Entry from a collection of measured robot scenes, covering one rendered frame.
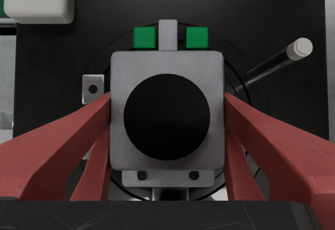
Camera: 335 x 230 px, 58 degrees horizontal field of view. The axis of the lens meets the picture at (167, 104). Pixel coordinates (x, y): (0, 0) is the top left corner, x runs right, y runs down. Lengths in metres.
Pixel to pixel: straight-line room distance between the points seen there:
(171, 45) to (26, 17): 0.13
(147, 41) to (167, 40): 0.01
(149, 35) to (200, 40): 0.03
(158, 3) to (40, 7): 0.09
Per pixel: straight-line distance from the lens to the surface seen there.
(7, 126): 0.26
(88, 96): 0.20
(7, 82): 0.32
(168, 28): 0.16
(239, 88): 0.22
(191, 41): 0.16
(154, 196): 0.21
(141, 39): 0.17
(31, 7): 0.24
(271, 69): 0.17
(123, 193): 0.22
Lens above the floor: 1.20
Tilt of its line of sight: 86 degrees down
